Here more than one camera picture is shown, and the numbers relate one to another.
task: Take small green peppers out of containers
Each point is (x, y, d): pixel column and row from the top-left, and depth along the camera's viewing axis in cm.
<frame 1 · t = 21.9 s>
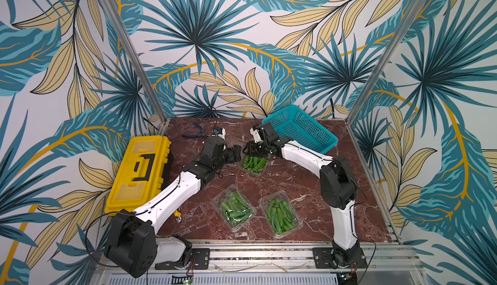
left hand: (232, 150, 82), fingers open
right hand: (245, 150, 93), fingers open
yellow black toolbox: (141, 174, 79), point 17 cm above the table
teal perforated plastic basket: (294, 122, 119), point 2 cm above the table
clear plastic clamshell pepper container: (253, 164, 98), point 4 cm above the table
clear clamshell container front left: (233, 207, 84), point 4 cm above the table
clear clamshell container front right: (281, 214, 83), point 4 cm above the table
blue handled pliers: (200, 135, 111), point 3 cm above the table

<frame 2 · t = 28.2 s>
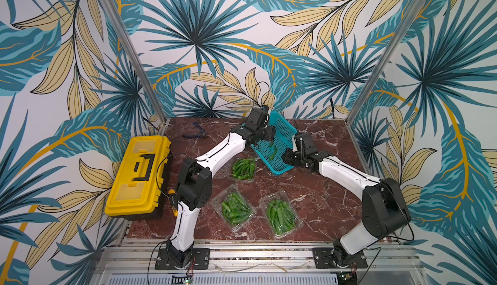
left hand: (269, 131, 89), fingers open
right hand: (283, 155, 91), fingers open
teal perforated plastic basket: (283, 141, 112), on the table
clear plastic clamshell pepper container: (243, 169, 97), point 3 cm above the table
small green pepper: (274, 151, 109), on the table
the other named things where they were.

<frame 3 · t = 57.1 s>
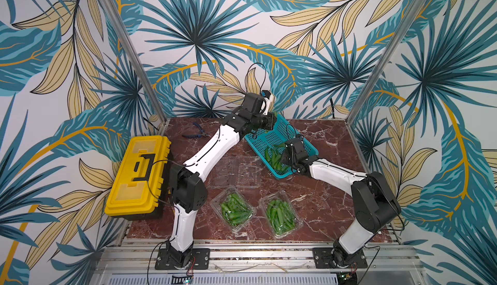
left hand: (275, 120, 81), fingers closed
right hand: (286, 154, 94), fingers open
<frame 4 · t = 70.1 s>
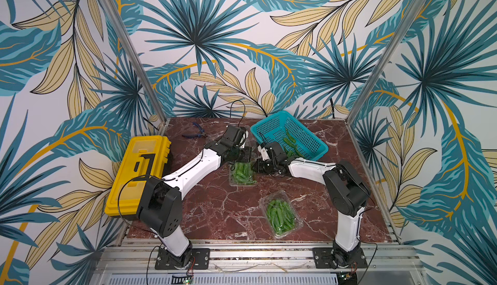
left hand: (250, 157, 85), fingers closed
right hand: (252, 167, 94), fingers closed
clear clamshell container front left: (241, 173, 93), point 5 cm above the table
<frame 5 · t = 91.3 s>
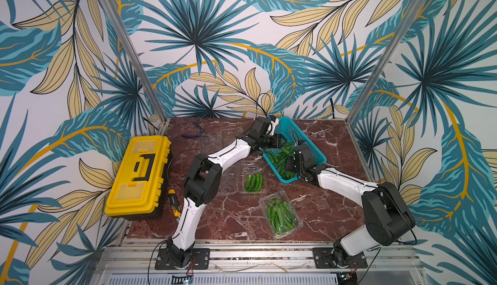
left hand: (284, 141, 91), fingers open
right hand: (288, 160, 92), fingers open
yellow black utility knife: (171, 198, 87), point 3 cm above the table
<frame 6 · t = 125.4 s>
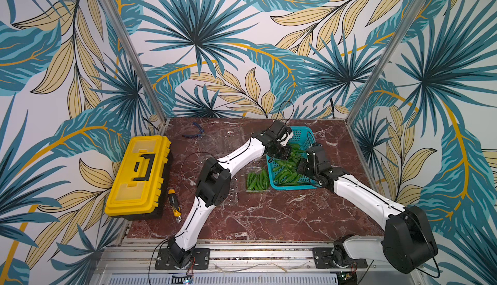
left hand: (289, 157, 89), fingers closed
right hand: (299, 163, 88), fingers open
